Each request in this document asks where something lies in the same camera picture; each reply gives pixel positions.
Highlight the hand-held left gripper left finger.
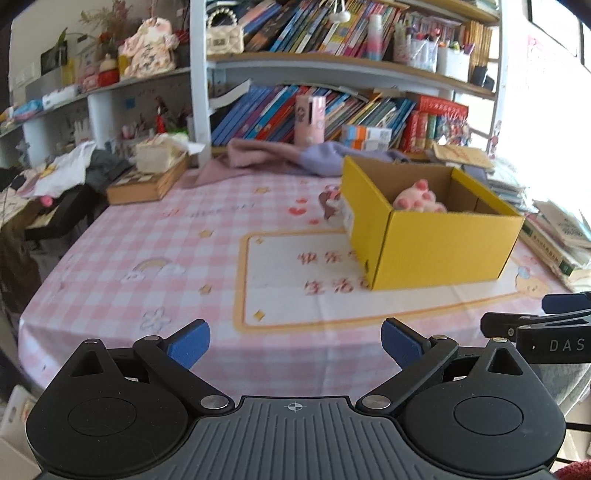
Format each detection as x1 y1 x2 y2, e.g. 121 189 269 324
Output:
51 318 234 414

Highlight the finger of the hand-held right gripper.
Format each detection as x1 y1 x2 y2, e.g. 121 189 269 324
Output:
480 311 591 341
542 292 591 315

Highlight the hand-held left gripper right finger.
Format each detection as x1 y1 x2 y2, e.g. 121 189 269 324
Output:
355 318 541 414

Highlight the yellow cardboard box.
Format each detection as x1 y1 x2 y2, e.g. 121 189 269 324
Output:
340 155 526 291

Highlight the pink pig plush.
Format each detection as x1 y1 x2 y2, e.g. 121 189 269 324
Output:
392 180 448 214

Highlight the white pen container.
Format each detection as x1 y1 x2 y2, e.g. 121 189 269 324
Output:
436 41 472 83

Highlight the grey textured sofa cover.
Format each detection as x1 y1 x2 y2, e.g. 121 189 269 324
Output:
526 360 591 416

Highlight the pile of books and papers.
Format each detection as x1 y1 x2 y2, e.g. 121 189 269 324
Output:
485 159 591 282

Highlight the pink checkered tablecloth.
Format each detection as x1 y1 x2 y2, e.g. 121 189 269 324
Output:
18 157 591 402

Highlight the red fuzzy cloth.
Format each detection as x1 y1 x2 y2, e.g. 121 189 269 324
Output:
556 460 591 480

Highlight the wooden tray with tissue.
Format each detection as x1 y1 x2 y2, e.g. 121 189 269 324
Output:
106 154 191 205

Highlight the brown paper envelope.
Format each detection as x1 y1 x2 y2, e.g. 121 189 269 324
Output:
431 143 495 169

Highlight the black chair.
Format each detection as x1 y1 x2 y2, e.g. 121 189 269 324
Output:
0 168 109 296

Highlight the cream tissue box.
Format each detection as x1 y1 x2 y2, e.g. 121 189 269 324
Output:
134 134 205 174

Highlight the lavender purple cloth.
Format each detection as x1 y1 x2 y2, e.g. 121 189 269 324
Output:
295 142 411 178

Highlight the grey garment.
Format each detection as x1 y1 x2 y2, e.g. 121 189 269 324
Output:
85 148 134 190

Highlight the mauve pink cloth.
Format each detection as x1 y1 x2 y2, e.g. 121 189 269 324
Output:
182 137 308 188

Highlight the colourful sticker pack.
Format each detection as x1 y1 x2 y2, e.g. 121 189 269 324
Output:
434 113 472 148

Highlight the orange blue white box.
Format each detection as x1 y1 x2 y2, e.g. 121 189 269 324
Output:
344 138 391 151
342 124 392 141

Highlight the row of red books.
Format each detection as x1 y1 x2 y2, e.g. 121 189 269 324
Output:
402 111 439 153

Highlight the white printed garment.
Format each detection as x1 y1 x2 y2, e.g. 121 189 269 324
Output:
18 141 98 199

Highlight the red book box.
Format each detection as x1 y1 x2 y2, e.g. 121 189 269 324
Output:
406 93 469 121

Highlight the row of blue-spined books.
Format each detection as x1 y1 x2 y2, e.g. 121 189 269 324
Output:
210 83 416 147

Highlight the pink tumbler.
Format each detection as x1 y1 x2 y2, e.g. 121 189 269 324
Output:
295 95 326 145

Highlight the white bookshelf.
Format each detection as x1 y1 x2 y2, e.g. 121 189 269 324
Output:
189 0 506 169

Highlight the white side shelf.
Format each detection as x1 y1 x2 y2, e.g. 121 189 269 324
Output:
0 67 192 169

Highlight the white tissue pack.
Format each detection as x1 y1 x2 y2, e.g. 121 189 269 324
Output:
42 85 77 109

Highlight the red round jar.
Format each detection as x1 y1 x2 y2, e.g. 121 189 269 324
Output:
99 54 120 86

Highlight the clear pen cup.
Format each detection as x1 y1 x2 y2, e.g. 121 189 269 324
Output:
394 23 439 72

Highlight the floral pattern plush doll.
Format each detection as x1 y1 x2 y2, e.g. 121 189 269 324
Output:
121 17 178 78

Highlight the pastel gradient bottle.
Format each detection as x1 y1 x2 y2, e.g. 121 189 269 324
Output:
367 14 386 61

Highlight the cream quilted handbag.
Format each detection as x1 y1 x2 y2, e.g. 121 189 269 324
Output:
205 9 244 56

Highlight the row of mixed colourful books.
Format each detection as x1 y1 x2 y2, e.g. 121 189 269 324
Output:
242 0 407 58

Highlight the dried flower bunch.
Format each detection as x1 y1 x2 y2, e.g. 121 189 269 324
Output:
78 0 139 47

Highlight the wall poster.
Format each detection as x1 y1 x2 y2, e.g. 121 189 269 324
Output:
503 28 568 158

